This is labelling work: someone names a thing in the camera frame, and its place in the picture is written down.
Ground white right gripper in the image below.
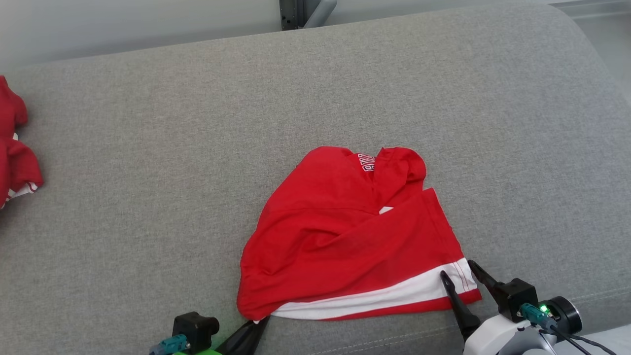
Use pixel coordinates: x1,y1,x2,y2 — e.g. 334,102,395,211
440,260,523,355

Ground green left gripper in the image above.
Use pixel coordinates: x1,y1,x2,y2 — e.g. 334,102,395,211
170,317,271,355

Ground red garment with white band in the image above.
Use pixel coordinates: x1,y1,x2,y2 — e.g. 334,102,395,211
237,146,483,322

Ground red garment with white sleeve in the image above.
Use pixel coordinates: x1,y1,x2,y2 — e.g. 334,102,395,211
0,75,45,210

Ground black right gripper motor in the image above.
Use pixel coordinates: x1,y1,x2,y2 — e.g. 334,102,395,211
540,296,583,337

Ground teal right camera connector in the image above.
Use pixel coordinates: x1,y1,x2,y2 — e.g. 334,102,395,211
520,303,558,330

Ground teal camera connector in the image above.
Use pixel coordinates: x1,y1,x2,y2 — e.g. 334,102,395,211
520,303,558,330
149,334,190,355

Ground teal left camera connector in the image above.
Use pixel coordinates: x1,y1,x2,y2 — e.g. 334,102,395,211
149,334,190,355

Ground black right camera cable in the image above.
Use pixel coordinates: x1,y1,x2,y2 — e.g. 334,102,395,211
540,323,619,355

